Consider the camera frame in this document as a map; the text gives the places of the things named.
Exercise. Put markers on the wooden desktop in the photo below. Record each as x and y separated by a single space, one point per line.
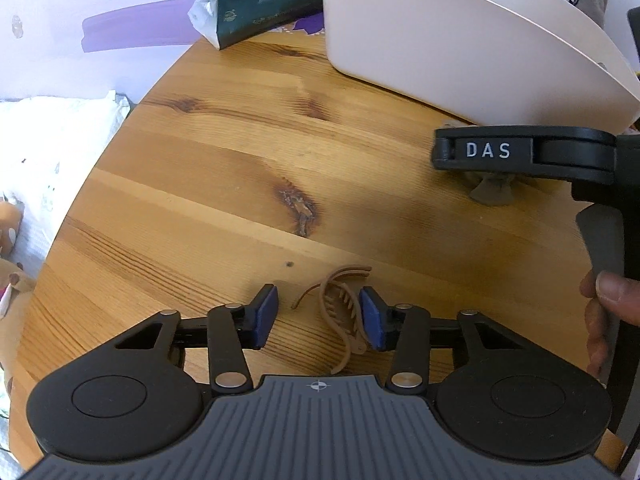
225 160

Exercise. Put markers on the beige plastic storage bin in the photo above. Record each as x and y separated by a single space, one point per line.
425 35

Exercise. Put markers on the brown plush toy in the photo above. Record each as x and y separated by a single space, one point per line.
10 220

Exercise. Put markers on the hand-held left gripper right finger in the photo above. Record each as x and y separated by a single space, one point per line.
375 317

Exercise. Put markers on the white pillow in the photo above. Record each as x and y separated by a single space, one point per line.
50 150

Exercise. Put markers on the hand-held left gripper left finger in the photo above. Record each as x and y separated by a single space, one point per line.
262 317

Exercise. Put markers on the brown hair claw clip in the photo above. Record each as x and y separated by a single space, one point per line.
351 352

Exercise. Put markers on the small taupe pouch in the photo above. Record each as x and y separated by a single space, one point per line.
492 192

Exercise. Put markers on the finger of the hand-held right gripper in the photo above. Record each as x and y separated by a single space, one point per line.
550 152

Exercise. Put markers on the person's right hand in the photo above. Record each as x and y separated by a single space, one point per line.
615 290

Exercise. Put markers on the dark green packet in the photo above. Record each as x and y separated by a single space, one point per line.
260 10

